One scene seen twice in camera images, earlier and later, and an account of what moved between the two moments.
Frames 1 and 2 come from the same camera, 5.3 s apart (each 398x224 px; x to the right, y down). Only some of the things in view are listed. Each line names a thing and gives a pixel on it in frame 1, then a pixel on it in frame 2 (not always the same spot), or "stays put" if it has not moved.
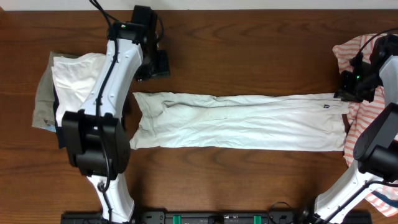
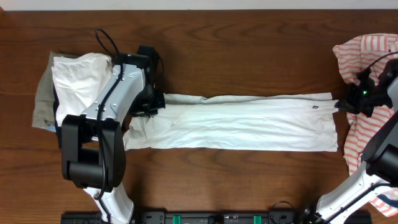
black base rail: x=211 y=218 stays put
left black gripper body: x=157 y=65 -> x=148 y=102
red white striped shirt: x=360 y=117 stays put
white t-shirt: x=309 y=121 stays put
